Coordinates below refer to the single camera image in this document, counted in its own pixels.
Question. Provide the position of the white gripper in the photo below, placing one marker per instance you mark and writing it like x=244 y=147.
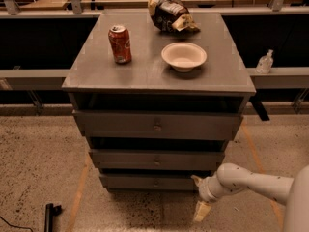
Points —
x=205 y=189

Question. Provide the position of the grey bottom drawer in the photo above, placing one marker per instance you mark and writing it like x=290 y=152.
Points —
x=148 y=182

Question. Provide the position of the grey drawer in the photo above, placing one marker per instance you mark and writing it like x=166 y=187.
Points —
x=159 y=160
x=148 y=182
x=195 y=126

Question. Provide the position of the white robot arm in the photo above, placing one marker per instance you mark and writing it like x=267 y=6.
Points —
x=229 y=179

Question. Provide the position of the grey middle drawer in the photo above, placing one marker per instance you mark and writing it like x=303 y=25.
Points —
x=159 y=160

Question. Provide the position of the grey wooden drawer cabinet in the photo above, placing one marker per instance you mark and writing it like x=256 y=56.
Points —
x=148 y=84

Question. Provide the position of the grey top drawer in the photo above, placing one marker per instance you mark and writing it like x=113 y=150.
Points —
x=195 y=126

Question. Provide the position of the white paper bowl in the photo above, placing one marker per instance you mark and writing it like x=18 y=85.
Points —
x=184 y=57

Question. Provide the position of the clear sanitizer pump bottle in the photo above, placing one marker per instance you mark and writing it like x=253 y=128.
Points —
x=265 y=63

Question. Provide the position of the grey metal railing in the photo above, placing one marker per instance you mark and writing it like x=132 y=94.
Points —
x=39 y=46

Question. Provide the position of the red soda can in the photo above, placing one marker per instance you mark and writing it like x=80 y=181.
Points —
x=119 y=40

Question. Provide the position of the crumpled chip bag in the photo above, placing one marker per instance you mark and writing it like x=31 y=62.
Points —
x=171 y=16

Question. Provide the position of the black post on floor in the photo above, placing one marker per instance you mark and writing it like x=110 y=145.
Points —
x=51 y=211

